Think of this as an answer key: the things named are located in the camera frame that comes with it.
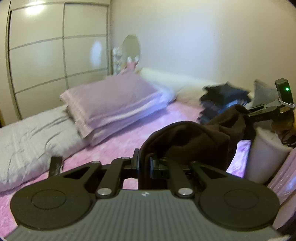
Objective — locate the grey white pillow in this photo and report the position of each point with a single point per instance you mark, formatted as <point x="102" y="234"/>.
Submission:
<point x="28" y="145"/>

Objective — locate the small black remote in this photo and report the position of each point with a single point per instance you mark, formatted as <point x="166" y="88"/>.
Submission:
<point x="56" y="166"/>

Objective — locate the round vanity mirror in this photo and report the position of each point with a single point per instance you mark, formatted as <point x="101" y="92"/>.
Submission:
<point x="131" y="47"/>

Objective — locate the pink cup on vanity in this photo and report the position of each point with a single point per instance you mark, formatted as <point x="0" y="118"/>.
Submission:
<point x="130" y="66"/>

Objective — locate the lilac pillow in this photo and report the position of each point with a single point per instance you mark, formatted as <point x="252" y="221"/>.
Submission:
<point x="101" y="109"/>

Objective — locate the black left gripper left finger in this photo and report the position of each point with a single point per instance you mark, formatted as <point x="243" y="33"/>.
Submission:
<point x="116" y="172"/>

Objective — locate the white sliding wardrobe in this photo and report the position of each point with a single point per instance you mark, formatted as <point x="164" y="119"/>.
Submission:
<point x="52" y="46"/>

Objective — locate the dark brown garment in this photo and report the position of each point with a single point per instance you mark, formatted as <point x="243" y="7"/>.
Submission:
<point x="213" y="144"/>

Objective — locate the white headboard bolster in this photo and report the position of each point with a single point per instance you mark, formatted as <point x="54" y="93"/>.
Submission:
<point x="187" y="89"/>

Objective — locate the stack of folded dark clothes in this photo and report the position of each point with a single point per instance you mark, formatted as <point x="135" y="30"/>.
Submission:
<point x="218" y="98"/>

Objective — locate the grey square cushion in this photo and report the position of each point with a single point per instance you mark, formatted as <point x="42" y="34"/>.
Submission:
<point x="263" y="93"/>

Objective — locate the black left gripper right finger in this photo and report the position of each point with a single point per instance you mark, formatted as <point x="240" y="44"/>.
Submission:
<point x="169" y="174"/>

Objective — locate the white folded blanket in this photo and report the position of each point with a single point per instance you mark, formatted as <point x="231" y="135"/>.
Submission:
<point x="265" y="157"/>

